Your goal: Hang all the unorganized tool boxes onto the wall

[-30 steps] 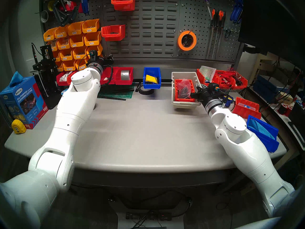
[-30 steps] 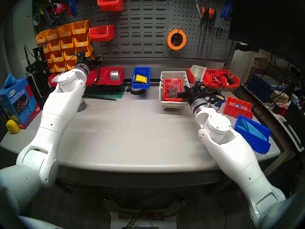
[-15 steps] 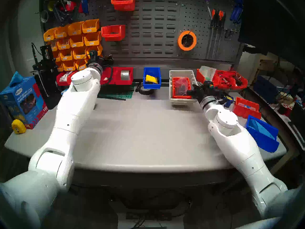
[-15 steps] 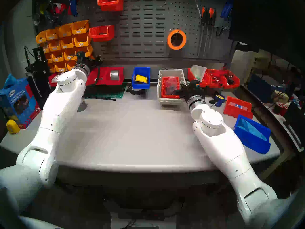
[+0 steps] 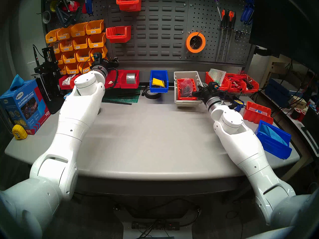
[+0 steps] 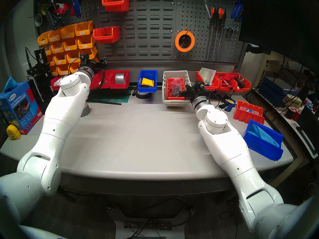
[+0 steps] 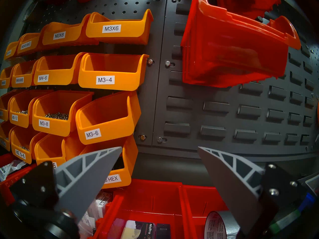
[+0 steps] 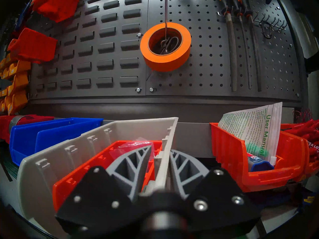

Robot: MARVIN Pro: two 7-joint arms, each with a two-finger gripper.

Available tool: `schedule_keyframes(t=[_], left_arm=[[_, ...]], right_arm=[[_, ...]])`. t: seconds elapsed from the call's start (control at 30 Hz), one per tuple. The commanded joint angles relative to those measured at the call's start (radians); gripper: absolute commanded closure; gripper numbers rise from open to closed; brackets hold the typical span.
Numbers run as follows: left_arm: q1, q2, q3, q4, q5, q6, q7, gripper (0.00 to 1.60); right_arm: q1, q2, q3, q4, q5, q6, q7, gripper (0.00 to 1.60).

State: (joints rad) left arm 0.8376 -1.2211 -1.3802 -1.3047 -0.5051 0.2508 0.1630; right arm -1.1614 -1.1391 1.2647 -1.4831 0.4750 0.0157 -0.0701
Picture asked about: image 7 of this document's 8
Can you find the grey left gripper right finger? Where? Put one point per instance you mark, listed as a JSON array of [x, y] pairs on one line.
[[231, 186]]

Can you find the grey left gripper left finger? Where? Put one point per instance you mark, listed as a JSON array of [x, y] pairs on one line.
[[82, 181]]

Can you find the clear packet of parts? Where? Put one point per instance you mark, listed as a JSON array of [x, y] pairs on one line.
[[99, 206]]

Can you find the red plastic storage bin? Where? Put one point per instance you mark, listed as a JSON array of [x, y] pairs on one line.
[[199, 203], [15, 183], [224, 54], [249, 4], [149, 198]]

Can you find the yellow bin labelled M3-8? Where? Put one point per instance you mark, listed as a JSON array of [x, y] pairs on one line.
[[62, 127]]

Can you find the yellow bin labelled M3-6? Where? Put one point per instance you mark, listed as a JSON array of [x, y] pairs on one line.
[[114, 126]]

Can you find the yellow bin labelled M2.5-6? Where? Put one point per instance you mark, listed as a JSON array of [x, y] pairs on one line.
[[17, 145]]

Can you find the NicPro card pack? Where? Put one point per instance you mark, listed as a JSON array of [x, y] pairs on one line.
[[139, 231]]

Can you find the grey louvered panel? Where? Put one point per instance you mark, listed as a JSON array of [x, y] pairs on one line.
[[197, 117]]

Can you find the yellow screw bin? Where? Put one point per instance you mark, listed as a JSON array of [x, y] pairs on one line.
[[5, 135], [6, 78], [3, 104], [12, 48]]

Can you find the yellow bin labelled M4-6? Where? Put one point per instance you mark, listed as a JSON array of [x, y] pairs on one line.
[[59, 76]]

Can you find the yellow bin labelled M4X4X6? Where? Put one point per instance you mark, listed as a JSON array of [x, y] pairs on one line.
[[27, 74]]

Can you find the yellow bin labelled M3X8 BAD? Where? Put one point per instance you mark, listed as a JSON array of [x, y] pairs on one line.
[[37, 41]]

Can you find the yellow bin labelled M3X6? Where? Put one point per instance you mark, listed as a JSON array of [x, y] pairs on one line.
[[129, 31]]

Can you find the grey duct tape roll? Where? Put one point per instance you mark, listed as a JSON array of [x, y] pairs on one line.
[[214, 228]]

